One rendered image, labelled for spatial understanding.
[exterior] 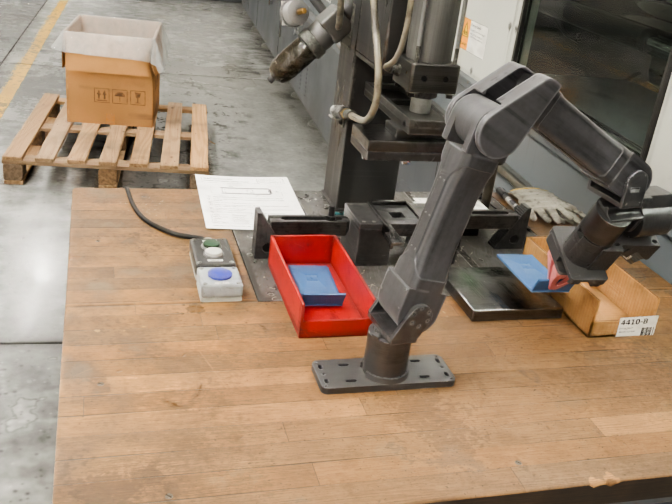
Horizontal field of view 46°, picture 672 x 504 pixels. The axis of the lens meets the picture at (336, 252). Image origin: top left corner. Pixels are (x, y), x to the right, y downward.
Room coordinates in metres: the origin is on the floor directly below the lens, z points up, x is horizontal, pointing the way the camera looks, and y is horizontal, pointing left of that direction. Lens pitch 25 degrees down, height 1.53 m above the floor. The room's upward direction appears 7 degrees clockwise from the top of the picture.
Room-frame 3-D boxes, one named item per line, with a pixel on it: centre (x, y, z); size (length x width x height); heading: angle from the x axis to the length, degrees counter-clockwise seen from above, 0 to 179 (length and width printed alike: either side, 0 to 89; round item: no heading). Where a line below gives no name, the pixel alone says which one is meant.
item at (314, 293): (1.21, 0.03, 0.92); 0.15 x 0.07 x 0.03; 15
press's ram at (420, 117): (1.46, -0.08, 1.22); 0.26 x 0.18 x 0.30; 18
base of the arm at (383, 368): (0.97, -0.09, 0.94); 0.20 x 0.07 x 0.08; 108
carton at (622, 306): (1.30, -0.45, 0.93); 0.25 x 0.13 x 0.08; 18
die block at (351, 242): (1.40, -0.12, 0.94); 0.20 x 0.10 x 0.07; 108
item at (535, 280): (1.25, -0.34, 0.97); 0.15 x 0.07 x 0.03; 17
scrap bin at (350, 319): (1.18, 0.02, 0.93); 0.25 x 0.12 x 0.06; 18
